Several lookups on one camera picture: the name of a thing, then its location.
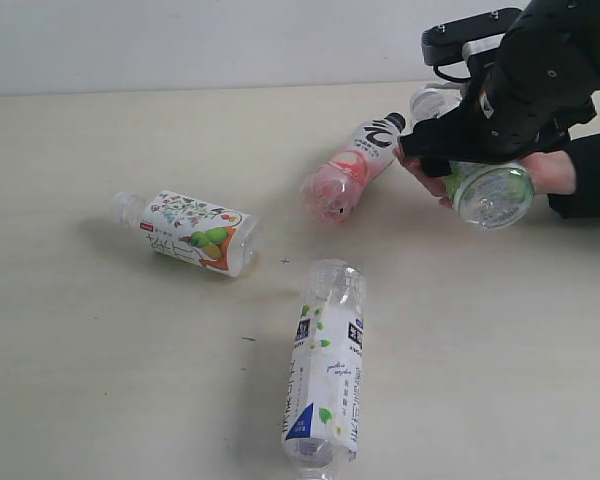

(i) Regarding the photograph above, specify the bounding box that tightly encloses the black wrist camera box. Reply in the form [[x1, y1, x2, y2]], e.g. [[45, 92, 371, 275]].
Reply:
[[421, 7, 522, 84]]

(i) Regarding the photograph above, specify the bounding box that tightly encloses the black sleeved forearm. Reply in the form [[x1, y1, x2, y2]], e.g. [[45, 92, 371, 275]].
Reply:
[[548, 134, 600, 219]]

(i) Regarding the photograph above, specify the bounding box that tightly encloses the tall clear bottle white label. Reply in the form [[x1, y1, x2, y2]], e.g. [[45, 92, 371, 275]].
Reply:
[[281, 259, 366, 479]]

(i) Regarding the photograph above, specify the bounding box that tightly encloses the clear bottle with fruit label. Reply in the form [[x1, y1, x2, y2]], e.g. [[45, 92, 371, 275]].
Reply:
[[111, 190, 260, 278]]

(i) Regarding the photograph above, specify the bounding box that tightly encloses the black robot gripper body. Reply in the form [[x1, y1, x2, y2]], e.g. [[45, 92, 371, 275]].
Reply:
[[466, 1, 600, 162]]

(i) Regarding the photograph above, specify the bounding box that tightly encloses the clear bottle with green lime label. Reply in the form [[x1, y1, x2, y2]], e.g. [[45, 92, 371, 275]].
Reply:
[[409, 82, 536, 234]]

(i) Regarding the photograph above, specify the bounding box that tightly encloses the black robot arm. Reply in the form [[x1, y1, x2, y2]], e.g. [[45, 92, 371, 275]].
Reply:
[[400, 1, 600, 177]]

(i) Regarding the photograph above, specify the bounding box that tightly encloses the person's bare hand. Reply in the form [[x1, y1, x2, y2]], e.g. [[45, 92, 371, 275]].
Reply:
[[395, 144, 577, 210]]

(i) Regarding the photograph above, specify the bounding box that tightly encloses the pink bottle with black cap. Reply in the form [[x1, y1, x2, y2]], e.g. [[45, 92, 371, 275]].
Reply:
[[301, 112, 406, 222]]

